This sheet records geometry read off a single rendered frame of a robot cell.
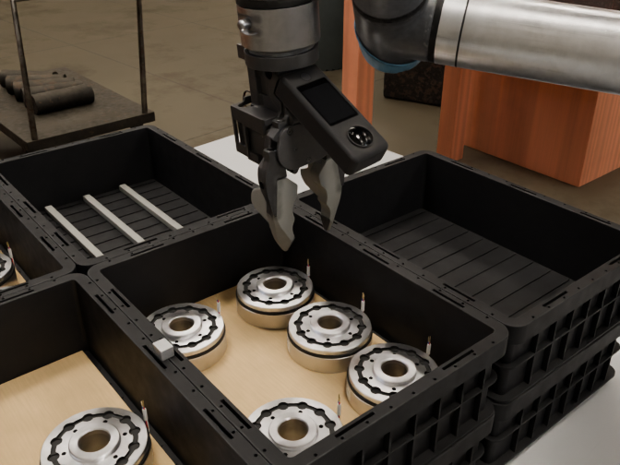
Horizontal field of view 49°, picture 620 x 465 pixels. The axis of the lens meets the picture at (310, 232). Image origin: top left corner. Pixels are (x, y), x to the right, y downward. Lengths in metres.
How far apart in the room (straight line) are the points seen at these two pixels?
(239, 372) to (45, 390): 0.22
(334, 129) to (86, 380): 0.42
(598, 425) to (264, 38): 0.67
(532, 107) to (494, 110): 0.23
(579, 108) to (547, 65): 2.62
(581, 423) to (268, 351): 0.43
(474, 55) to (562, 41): 0.08
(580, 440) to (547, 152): 2.57
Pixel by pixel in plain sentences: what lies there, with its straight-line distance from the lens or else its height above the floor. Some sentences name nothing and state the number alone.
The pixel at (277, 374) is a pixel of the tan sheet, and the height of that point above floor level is 0.83.
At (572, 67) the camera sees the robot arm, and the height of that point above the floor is 1.19.
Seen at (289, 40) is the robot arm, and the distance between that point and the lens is 0.63.
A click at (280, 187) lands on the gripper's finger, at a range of 0.68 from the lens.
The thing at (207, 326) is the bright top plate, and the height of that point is 0.86.
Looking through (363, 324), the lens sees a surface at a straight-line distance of 0.84.
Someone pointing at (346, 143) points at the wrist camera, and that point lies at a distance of 0.61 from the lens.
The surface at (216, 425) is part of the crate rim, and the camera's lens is 0.61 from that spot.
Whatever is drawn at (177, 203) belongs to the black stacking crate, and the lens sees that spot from 1.20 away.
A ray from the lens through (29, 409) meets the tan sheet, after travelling 0.82.
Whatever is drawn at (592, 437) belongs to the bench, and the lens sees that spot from 0.99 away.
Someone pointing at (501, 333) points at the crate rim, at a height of 0.93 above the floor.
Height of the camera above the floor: 1.36
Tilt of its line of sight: 29 degrees down
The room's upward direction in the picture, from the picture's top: straight up
